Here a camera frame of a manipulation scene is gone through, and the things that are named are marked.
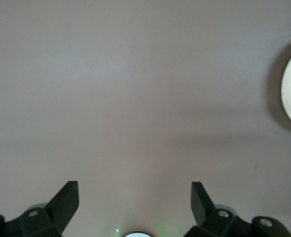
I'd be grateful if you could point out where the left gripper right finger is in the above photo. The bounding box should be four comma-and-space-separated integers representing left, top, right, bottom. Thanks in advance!
185, 181, 291, 237

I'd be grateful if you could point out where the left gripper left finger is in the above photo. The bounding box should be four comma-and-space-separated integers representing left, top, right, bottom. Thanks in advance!
0, 180, 80, 237

